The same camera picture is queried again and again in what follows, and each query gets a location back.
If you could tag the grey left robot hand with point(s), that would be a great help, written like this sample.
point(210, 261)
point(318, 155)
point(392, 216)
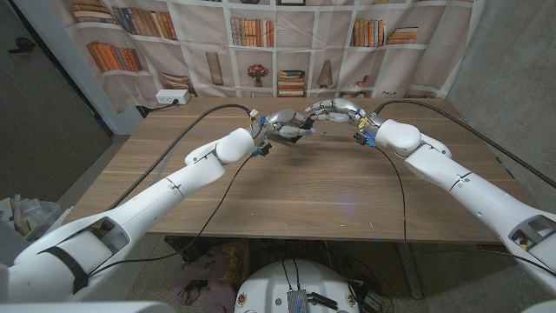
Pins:
point(282, 124)

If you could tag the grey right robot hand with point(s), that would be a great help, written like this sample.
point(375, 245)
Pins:
point(343, 111)

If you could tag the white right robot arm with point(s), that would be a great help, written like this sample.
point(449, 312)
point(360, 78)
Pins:
point(478, 191)

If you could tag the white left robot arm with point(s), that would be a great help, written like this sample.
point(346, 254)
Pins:
point(143, 204)

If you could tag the printed bookshelf backdrop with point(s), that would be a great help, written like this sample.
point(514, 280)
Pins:
point(330, 48)

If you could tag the white power strip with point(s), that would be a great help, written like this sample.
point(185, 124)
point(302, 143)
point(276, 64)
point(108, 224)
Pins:
point(171, 96)

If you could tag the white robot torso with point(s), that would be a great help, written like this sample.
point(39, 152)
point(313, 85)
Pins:
point(269, 282)

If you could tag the purple cloth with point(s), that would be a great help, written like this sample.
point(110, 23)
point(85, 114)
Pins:
point(217, 269)

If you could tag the grey table leg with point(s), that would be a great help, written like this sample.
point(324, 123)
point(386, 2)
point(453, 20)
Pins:
point(410, 269)

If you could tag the small grey electronics box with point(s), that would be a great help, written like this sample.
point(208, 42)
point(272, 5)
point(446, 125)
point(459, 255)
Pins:
point(297, 302)

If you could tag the black power adapter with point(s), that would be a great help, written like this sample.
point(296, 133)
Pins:
point(372, 301)

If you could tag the clear plastic container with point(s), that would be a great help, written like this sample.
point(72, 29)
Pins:
point(30, 213)

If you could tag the white door frame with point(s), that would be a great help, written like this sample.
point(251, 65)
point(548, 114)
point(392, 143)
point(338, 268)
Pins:
point(74, 61)

